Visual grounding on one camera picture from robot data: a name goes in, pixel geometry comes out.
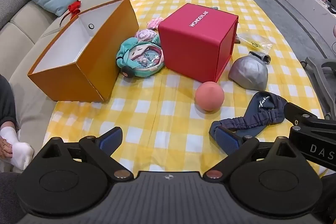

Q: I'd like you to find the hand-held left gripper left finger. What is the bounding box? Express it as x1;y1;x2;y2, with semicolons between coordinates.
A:
34;126;133;180

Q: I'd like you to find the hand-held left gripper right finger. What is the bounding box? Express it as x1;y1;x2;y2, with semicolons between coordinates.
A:
203;126;305;180

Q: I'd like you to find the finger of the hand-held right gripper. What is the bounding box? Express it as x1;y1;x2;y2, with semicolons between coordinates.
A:
283;102;336;135

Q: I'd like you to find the navy elastic headband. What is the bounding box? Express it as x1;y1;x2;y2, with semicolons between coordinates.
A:
209;91;288;138

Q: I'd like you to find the orange cardboard box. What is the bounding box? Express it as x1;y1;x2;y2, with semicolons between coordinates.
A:
28;0;139;103

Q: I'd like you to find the teal plush doll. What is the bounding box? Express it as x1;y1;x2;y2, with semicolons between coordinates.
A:
116;35;166;79

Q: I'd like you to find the clear plastic bag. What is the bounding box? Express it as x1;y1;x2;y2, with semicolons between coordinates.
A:
235;32;275;54

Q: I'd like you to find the pink shiny plush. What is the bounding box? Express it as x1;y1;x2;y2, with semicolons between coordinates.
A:
135;29;159;43

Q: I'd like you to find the pink tassel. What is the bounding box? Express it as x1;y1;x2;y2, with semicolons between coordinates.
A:
146;18;165;30

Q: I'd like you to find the grey chair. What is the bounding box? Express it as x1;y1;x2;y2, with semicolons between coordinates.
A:
301;56;336;119

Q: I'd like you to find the pink ball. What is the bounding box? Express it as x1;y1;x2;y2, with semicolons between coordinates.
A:
195;81;225;111

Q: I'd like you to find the yellow checkered tablecloth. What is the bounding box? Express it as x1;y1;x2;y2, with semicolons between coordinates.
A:
43;0;328;182

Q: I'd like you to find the silver cap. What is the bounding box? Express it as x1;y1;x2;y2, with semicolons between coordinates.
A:
228;51;271;90

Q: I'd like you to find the red square box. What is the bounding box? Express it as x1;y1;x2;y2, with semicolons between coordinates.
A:
157;3;239;83

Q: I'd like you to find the red ribbon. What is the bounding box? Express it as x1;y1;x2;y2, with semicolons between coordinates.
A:
59;0;80;28

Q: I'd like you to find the beige sofa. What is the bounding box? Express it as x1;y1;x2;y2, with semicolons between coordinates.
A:
0;0;155;174

